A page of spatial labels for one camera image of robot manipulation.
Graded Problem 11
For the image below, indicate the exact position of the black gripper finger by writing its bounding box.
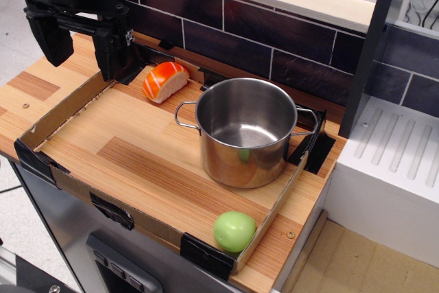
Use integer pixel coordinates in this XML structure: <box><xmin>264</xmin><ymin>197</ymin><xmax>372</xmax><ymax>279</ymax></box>
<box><xmin>26</xmin><ymin>10</ymin><xmax>74</xmax><ymax>67</ymax></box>
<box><xmin>92</xmin><ymin>27</ymin><xmax>137</xmax><ymax>82</ymax></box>

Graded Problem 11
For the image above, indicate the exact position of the stainless steel pot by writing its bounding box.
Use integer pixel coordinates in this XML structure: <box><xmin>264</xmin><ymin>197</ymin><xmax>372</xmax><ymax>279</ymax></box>
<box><xmin>192</xmin><ymin>78</ymin><xmax>318</xmax><ymax>189</ymax></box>

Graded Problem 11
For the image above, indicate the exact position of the cardboard fence with black tape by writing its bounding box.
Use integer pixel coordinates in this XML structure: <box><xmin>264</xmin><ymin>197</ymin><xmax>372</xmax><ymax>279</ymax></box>
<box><xmin>8</xmin><ymin>35</ymin><xmax>345</xmax><ymax>292</ymax></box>

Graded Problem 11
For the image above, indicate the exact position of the toy salmon sushi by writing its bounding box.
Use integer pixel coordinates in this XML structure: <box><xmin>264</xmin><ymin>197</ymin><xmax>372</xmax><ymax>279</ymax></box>
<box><xmin>143</xmin><ymin>62</ymin><xmax>189</xmax><ymax>104</ymax></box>

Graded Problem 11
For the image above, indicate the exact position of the green toy apple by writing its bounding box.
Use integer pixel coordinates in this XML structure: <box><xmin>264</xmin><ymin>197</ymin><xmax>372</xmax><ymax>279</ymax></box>
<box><xmin>213</xmin><ymin>211</ymin><xmax>257</xmax><ymax>253</ymax></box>

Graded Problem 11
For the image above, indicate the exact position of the grey oven control panel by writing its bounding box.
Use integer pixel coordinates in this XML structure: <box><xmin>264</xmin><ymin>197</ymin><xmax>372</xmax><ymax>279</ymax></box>
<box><xmin>86</xmin><ymin>234</ymin><xmax>164</xmax><ymax>293</ymax></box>

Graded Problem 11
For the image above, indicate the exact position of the white sink drainboard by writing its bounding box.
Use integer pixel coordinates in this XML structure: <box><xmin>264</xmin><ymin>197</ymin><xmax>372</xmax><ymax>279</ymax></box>
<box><xmin>324</xmin><ymin>97</ymin><xmax>438</xmax><ymax>267</ymax></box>

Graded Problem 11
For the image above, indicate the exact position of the dark grey vertical post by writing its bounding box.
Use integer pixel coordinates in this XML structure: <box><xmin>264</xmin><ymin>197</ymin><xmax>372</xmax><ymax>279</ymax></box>
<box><xmin>339</xmin><ymin>0</ymin><xmax>403</xmax><ymax>138</ymax></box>

